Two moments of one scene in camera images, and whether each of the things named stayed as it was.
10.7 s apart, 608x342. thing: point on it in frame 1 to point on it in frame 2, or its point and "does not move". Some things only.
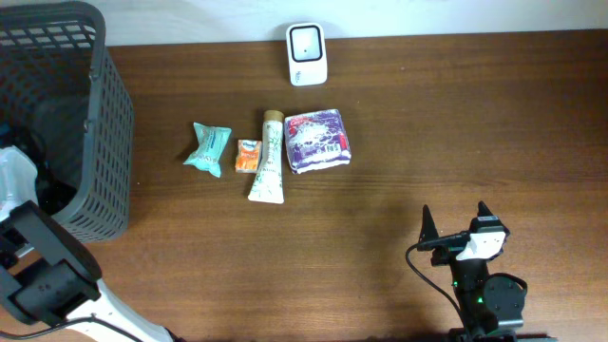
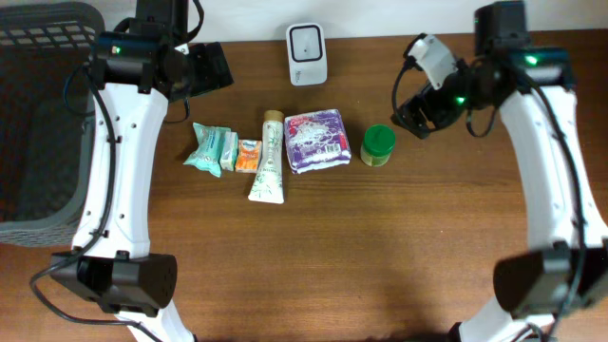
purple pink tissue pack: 316,140 does not move
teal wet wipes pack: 211,142 does not move
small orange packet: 248,157 does not move
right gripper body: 446,241 to 417,111
